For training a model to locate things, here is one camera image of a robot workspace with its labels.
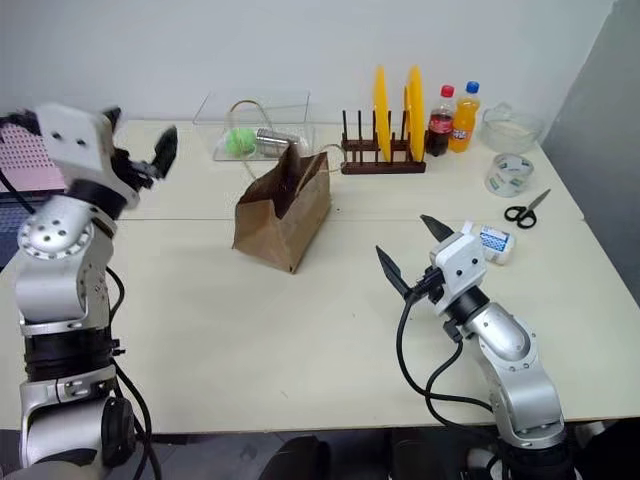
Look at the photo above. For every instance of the pink perforated panel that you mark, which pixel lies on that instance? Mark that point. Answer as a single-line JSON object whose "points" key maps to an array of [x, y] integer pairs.
{"points": [[25, 160]]}

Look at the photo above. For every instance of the green scrubber ball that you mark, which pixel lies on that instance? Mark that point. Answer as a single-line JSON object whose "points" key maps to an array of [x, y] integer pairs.
{"points": [[239, 141]]}

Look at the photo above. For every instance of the brown paper bag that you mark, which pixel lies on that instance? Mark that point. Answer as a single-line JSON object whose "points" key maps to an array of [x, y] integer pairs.
{"points": [[300, 220]]}

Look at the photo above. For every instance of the stainless steel cup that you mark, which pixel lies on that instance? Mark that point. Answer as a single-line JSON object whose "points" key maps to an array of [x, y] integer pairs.
{"points": [[272, 141]]}

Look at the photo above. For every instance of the orange soda bottle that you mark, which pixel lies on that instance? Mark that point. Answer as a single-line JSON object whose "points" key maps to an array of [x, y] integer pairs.
{"points": [[464, 127]]}

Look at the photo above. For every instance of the clear glass bowl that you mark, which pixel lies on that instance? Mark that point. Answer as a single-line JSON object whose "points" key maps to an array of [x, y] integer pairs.
{"points": [[512, 130]]}

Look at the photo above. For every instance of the clear acrylic box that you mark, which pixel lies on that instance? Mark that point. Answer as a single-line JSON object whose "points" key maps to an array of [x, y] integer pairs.
{"points": [[280, 107]]}

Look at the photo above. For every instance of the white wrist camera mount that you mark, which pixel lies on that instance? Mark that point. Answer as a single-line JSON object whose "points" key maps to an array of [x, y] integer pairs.
{"points": [[462, 255], [70, 135]]}

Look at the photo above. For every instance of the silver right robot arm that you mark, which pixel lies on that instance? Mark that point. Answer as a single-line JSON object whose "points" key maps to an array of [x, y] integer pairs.
{"points": [[505, 340]]}

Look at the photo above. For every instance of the cola bottle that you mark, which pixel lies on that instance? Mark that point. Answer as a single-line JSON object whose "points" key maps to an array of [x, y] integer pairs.
{"points": [[440, 130]]}

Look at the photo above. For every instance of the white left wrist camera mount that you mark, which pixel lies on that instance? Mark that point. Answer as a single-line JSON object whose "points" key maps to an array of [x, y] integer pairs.
{"points": [[70, 135]]}

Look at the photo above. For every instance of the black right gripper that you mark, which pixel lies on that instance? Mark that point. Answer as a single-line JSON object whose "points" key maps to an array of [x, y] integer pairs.
{"points": [[432, 287]]}

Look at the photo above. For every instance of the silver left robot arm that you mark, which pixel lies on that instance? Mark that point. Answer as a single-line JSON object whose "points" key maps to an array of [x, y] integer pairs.
{"points": [[55, 280]]}

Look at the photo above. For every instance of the yellow plate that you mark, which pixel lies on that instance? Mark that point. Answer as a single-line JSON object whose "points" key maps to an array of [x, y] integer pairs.
{"points": [[416, 110], [382, 115]]}

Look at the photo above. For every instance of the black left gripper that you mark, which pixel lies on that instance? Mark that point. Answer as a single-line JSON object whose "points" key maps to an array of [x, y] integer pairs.
{"points": [[134, 169]]}

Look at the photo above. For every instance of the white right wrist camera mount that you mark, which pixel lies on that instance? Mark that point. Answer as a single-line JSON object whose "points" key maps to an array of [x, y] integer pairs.
{"points": [[462, 255]]}

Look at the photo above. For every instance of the clear tape roll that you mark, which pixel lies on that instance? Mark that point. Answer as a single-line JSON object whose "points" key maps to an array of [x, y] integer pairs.
{"points": [[507, 175]]}

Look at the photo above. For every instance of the dark wooden dish rack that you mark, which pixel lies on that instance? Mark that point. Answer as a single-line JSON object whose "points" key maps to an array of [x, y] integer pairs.
{"points": [[380, 167]]}

